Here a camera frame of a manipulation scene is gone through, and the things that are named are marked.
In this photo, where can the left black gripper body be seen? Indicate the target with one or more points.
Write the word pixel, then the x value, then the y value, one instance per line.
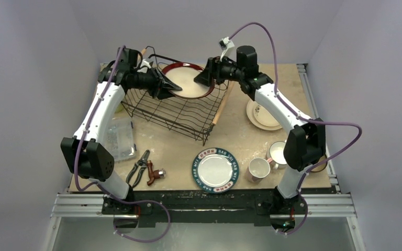
pixel 147 81

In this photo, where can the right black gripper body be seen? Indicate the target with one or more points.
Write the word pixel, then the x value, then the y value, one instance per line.
pixel 214 70

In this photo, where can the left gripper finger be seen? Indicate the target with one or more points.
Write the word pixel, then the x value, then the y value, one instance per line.
pixel 166 90
pixel 162 79

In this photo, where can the red rimmed plate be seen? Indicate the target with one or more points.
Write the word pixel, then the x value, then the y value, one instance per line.
pixel 183 74

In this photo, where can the black wire dish rack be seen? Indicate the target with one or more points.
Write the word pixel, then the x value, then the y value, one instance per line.
pixel 194 118

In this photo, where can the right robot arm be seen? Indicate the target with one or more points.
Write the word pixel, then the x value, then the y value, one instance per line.
pixel 305 136

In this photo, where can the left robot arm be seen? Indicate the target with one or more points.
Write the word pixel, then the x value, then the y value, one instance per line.
pixel 84 152

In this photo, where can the green mug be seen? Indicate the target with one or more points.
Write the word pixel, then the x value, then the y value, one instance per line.
pixel 119 108

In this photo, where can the pink rimmed large plate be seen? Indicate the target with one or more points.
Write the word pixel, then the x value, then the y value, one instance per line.
pixel 249 111

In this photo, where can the cream floral small plate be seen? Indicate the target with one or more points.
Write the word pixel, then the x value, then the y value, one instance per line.
pixel 264 117

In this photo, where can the clear plastic screw box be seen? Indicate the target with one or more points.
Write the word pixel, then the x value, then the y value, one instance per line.
pixel 119 141

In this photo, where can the black pliers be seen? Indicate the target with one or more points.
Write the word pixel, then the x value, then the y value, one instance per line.
pixel 139 167

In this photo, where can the white enamel mug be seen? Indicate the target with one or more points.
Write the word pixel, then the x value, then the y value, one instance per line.
pixel 275 155

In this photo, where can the light pink mug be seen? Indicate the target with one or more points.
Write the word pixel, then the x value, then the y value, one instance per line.
pixel 257 169

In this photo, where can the dark ceramic bowl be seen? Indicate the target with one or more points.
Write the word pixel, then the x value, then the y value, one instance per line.
pixel 321 167

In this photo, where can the brown handled tool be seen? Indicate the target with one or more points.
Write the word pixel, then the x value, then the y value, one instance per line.
pixel 154 174

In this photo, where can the black base frame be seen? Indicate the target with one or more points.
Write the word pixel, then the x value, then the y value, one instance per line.
pixel 194 206

